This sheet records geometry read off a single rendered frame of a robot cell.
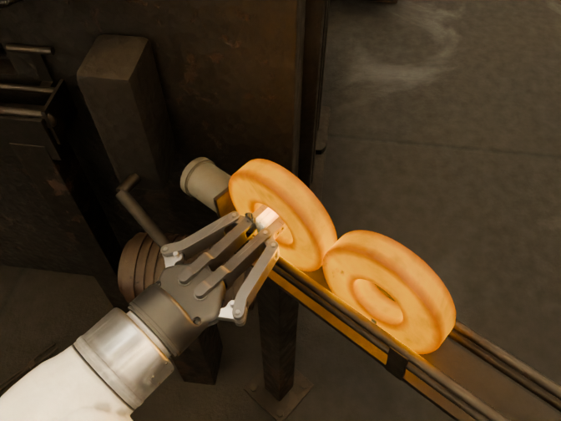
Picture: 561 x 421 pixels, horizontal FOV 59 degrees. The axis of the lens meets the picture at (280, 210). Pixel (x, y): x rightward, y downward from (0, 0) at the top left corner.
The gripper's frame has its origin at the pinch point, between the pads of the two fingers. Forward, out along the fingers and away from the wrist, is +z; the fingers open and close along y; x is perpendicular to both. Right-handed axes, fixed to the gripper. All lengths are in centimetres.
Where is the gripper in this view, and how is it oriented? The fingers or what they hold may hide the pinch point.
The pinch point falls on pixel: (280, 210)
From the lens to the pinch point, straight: 58.8
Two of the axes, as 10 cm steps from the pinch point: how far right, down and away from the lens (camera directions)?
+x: -0.4, -5.6, -8.3
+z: 6.7, -6.3, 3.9
